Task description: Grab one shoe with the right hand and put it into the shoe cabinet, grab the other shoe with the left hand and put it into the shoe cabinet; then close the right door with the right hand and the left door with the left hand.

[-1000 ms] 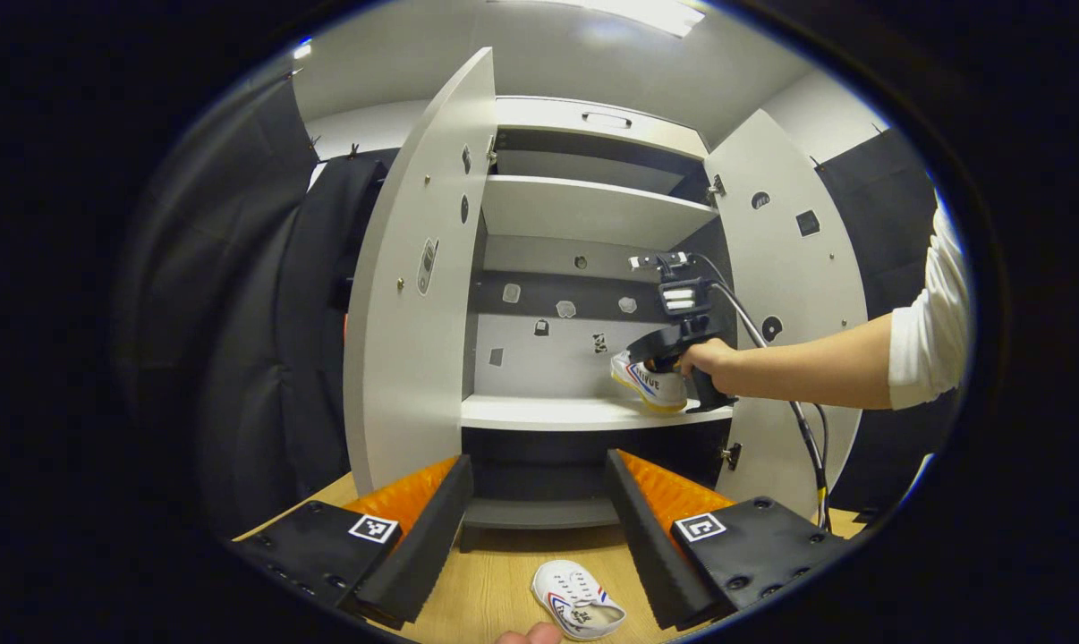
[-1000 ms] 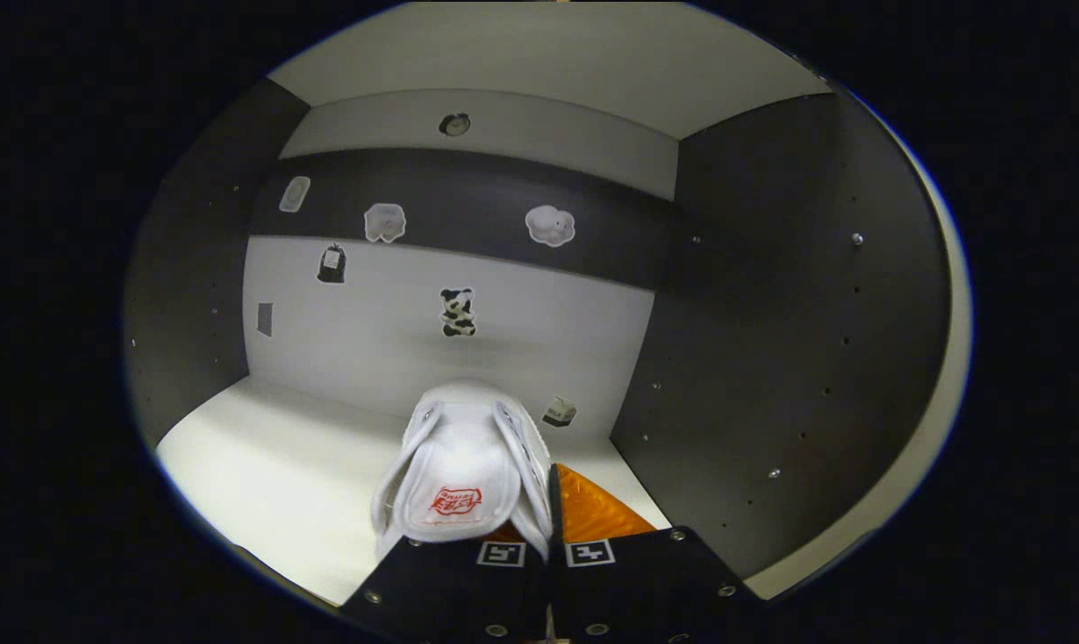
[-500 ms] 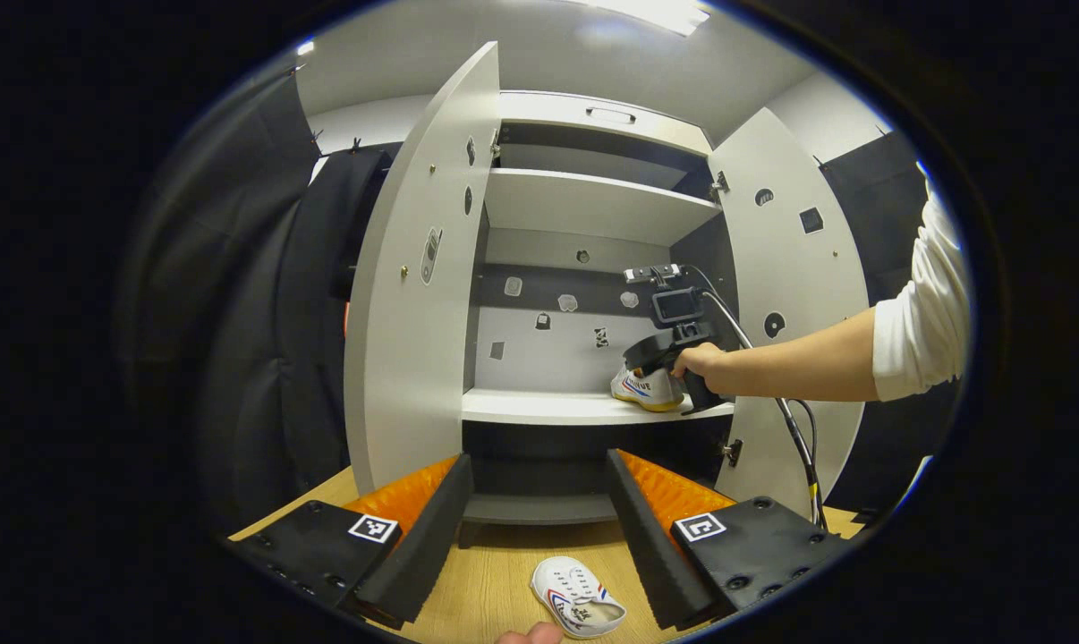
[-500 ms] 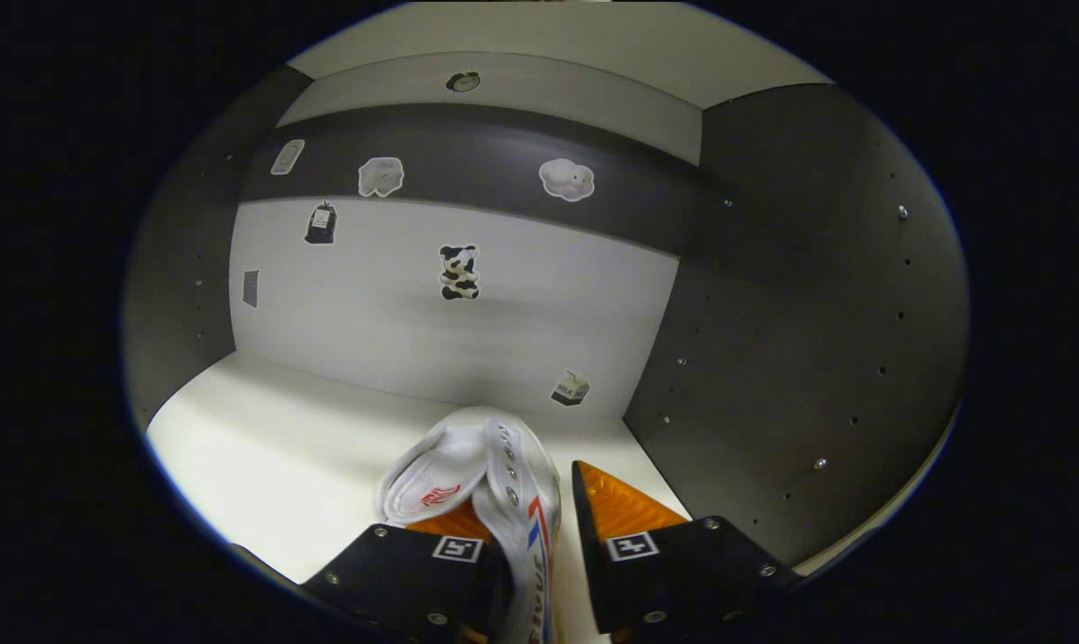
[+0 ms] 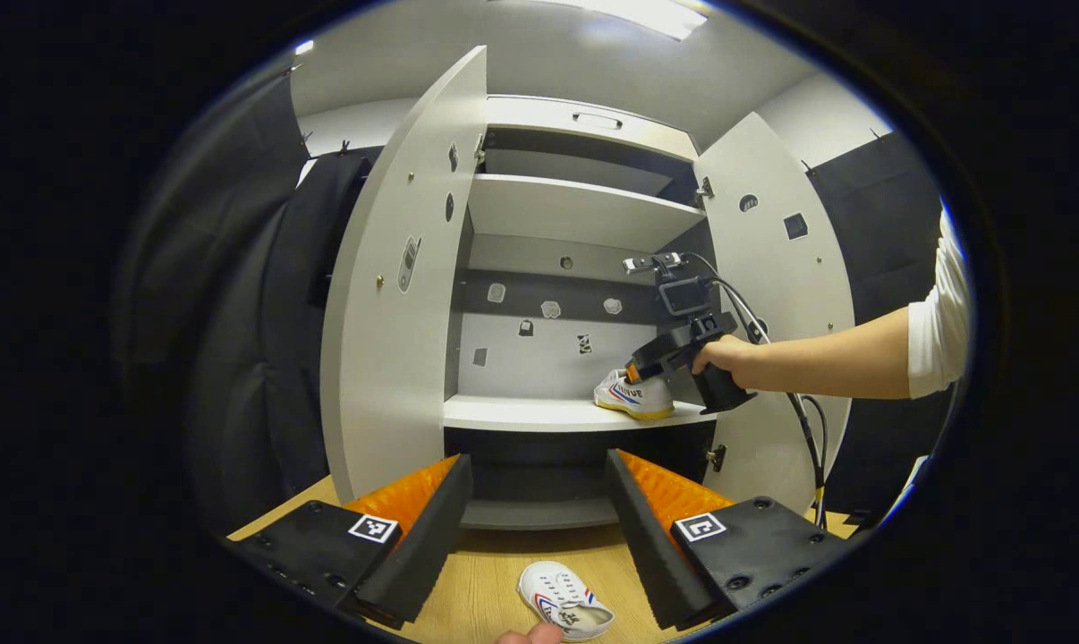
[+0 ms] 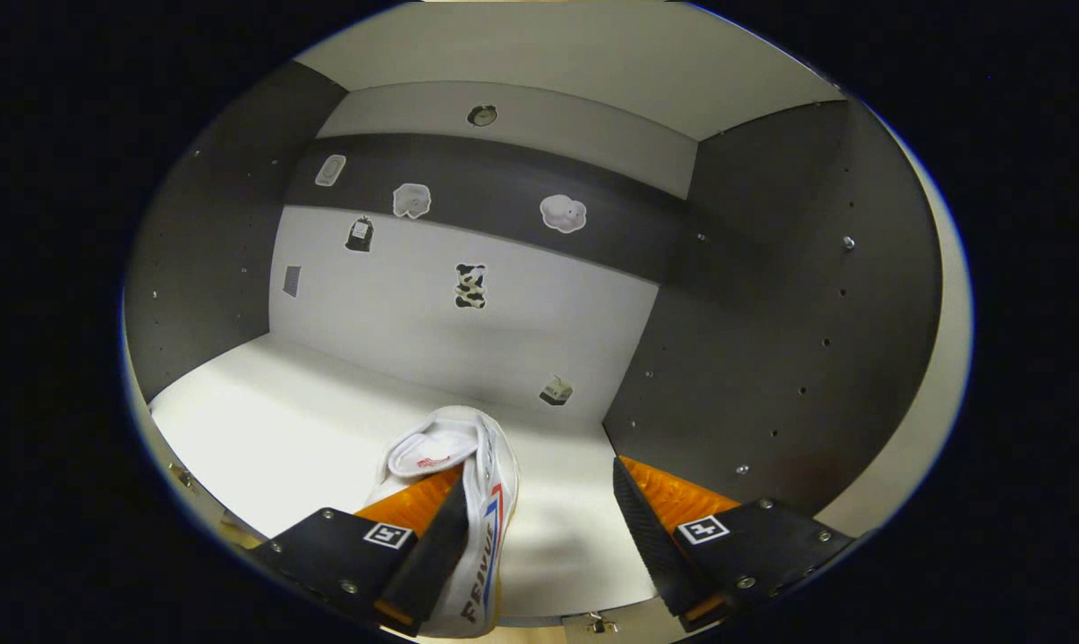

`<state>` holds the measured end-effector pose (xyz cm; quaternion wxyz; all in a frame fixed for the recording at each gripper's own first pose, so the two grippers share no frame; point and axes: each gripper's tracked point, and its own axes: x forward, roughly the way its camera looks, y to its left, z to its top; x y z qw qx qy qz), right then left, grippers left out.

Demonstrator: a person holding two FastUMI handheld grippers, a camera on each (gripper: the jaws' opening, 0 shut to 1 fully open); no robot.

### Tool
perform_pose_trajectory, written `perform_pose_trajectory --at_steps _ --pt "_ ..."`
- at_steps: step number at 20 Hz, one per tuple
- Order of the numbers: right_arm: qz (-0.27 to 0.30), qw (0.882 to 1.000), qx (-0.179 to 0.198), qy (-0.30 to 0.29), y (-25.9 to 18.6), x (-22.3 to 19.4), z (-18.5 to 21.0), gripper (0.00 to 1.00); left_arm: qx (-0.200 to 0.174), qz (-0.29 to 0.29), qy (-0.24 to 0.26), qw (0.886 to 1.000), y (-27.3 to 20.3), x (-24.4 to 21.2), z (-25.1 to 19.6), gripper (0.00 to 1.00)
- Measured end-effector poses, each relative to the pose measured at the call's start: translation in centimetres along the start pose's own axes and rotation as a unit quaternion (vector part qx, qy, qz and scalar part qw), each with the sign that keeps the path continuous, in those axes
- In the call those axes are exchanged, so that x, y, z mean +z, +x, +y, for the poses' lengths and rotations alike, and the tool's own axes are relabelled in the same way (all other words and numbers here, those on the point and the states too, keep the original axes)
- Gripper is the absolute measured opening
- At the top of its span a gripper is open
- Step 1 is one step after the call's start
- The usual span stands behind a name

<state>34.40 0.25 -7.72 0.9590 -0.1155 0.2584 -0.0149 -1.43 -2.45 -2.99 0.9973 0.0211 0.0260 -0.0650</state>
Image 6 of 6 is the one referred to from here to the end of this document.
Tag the white shoe cabinet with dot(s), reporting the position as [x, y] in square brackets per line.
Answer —
[414, 358]

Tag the white shoe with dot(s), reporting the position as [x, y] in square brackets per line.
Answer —
[488, 555]

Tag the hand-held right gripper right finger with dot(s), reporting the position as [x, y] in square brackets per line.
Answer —
[651, 537]

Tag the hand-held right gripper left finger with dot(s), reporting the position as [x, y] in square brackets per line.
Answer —
[432, 555]

